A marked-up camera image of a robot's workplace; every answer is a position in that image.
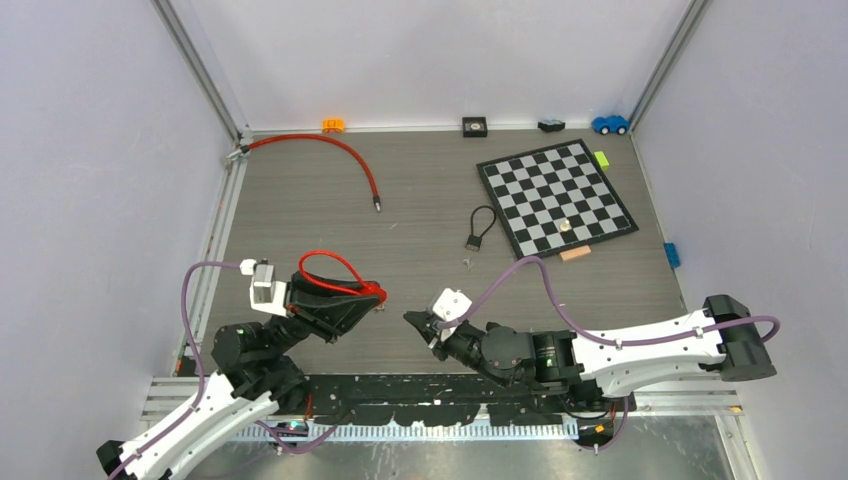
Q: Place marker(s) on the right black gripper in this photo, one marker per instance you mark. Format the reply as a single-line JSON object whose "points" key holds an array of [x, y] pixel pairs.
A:
{"points": [[423, 321]]}

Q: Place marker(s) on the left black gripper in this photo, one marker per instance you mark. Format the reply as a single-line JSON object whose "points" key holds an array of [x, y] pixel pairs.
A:
{"points": [[322, 309]]}

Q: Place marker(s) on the red cable padlock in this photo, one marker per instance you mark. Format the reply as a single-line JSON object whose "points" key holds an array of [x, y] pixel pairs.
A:
{"points": [[382, 294]]}

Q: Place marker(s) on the black cable padlock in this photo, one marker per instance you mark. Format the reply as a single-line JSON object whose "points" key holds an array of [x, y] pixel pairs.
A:
{"points": [[475, 239]]}

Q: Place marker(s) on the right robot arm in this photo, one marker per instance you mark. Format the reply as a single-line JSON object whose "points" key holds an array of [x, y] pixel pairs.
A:
{"points": [[720, 337]]}

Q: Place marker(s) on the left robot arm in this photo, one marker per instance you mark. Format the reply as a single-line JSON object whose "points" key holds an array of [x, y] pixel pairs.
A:
{"points": [[254, 376]]}

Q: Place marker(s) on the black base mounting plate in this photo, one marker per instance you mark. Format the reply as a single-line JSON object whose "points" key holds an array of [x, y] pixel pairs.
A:
{"points": [[434, 400]]}

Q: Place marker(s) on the tan wooden block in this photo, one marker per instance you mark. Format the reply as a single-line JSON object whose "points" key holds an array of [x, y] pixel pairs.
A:
{"points": [[575, 253]]}

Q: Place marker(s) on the black white chessboard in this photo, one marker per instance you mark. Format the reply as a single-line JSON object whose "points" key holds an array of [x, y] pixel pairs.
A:
{"points": [[534, 192]]}

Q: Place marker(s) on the orange toy block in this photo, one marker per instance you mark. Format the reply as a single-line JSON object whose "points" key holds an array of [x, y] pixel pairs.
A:
{"points": [[333, 125]]}

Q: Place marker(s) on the small black box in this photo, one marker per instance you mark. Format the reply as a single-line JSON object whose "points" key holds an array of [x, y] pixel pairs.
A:
{"points": [[474, 127]]}

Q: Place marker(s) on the small black toy car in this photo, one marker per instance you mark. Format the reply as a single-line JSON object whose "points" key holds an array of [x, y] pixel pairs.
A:
{"points": [[550, 125]]}

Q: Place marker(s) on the lime green block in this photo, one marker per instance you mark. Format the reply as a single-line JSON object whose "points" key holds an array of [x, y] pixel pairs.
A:
{"points": [[602, 160]]}

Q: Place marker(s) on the blue toy brick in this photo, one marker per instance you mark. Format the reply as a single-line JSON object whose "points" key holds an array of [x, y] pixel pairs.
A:
{"points": [[672, 255]]}

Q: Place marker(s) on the blue toy car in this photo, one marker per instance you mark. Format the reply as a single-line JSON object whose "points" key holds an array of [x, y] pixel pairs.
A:
{"points": [[610, 124]]}

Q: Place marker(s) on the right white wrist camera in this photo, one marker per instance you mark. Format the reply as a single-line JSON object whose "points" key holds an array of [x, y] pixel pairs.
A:
{"points": [[449, 304]]}

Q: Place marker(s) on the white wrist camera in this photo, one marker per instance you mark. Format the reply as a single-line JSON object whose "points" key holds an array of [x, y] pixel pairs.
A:
{"points": [[449, 304], [266, 293]]}

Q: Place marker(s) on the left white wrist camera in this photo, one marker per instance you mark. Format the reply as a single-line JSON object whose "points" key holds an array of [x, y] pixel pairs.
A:
{"points": [[266, 293]]}

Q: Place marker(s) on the aluminium front rail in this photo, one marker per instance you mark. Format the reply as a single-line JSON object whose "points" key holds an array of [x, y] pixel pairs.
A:
{"points": [[678, 398]]}

